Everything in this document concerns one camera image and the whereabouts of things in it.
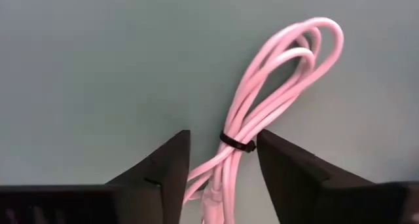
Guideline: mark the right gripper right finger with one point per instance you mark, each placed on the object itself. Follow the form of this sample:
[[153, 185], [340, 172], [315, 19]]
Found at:
[[301, 191]]

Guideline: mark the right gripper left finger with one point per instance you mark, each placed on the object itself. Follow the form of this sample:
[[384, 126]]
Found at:
[[163, 184]]

